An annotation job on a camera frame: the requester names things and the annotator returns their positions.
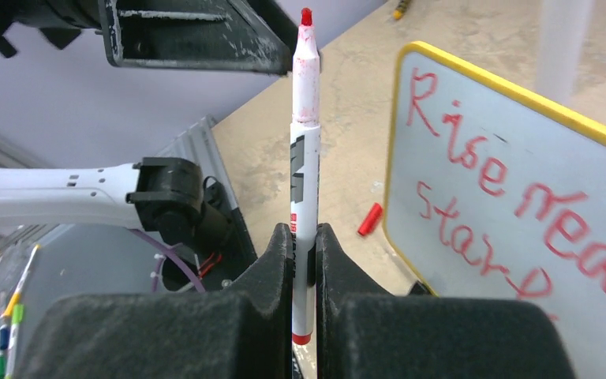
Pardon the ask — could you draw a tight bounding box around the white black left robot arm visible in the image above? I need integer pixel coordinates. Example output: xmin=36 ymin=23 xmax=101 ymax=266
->
xmin=0 ymin=1 xmax=298 ymax=250

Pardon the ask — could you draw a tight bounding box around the white red whiteboard marker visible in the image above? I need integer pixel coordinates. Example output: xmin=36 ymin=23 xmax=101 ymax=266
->
xmin=290 ymin=8 xmax=321 ymax=346

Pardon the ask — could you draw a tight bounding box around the white PVC pipe frame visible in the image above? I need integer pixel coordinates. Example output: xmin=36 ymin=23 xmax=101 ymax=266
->
xmin=535 ymin=0 xmax=594 ymax=105

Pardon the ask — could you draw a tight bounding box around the yellow framed whiteboard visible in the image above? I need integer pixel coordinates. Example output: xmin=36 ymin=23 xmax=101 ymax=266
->
xmin=383 ymin=42 xmax=606 ymax=378

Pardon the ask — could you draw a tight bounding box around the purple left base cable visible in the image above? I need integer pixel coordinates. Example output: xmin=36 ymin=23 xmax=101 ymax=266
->
xmin=130 ymin=227 xmax=208 ymax=294

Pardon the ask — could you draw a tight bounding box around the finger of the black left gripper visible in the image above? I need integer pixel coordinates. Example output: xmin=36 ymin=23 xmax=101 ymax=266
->
xmin=99 ymin=0 xmax=297 ymax=75

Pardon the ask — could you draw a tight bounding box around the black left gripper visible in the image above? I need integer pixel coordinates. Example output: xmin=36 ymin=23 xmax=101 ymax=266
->
xmin=0 ymin=0 xmax=103 ymax=58

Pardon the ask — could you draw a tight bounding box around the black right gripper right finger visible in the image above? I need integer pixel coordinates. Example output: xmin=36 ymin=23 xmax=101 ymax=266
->
xmin=316 ymin=223 xmax=574 ymax=378

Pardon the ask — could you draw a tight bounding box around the red marker cap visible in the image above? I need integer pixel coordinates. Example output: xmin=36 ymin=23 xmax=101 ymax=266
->
xmin=357 ymin=202 xmax=383 ymax=237

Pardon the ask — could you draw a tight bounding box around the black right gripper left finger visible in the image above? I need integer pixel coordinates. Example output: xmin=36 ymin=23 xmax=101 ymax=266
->
xmin=17 ymin=223 xmax=293 ymax=378

